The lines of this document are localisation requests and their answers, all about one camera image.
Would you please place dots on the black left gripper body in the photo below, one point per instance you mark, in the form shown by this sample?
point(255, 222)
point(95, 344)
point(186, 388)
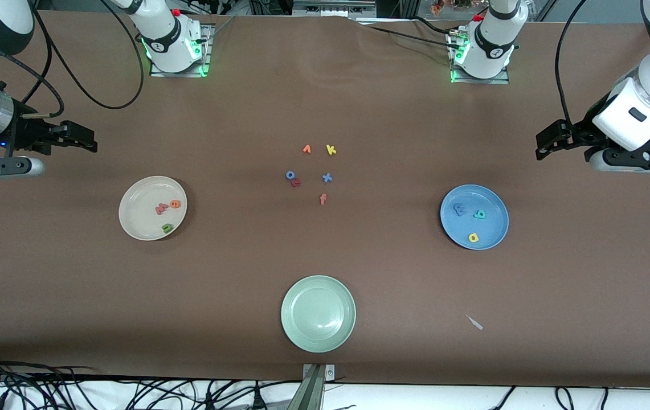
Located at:
point(583, 130)

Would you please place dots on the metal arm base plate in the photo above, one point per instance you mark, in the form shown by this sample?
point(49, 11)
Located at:
point(179, 74)
point(481, 81)

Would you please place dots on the pink foam letter W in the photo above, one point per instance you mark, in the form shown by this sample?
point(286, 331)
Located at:
point(162, 210)

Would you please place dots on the blue round plate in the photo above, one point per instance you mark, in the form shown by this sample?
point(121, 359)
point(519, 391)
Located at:
point(490, 199)

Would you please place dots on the teal foam letter B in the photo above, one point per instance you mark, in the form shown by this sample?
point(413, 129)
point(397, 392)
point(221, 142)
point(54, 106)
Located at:
point(479, 215)

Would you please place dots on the blue foam letter E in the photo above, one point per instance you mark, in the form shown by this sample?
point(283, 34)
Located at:
point(460, 210)

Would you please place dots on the small metal clamp bracket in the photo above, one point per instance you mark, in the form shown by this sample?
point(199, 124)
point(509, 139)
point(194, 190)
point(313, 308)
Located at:
point(330, 373)

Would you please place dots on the beige round plate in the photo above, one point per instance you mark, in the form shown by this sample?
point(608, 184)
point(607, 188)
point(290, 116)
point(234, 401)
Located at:
point(142, 219)

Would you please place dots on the small white paper scrap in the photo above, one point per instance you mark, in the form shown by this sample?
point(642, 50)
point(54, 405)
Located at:
point(474, 323)

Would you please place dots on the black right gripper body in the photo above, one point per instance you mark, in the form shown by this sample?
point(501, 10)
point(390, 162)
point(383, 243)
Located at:
point(27, 135)

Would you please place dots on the green round plate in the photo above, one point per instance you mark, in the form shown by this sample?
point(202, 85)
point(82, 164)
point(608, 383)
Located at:
point(318, 314)

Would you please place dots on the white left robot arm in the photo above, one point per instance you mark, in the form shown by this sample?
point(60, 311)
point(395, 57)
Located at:
point(493, 45)

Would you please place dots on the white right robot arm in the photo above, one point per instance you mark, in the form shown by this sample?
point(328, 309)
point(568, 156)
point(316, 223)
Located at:
point(168, 40)

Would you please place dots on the grey metal box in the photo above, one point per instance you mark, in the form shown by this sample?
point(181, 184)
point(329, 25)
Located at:
point(330, 7)

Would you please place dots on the brown table cover sheet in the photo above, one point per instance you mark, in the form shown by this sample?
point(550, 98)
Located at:
point(74, 285)

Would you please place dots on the grey camera mount pole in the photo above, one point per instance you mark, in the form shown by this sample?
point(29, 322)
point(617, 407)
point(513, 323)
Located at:
point(307, 396)

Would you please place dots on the yellow foam letter D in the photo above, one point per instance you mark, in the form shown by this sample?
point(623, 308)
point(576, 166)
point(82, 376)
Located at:
point(470, 238)

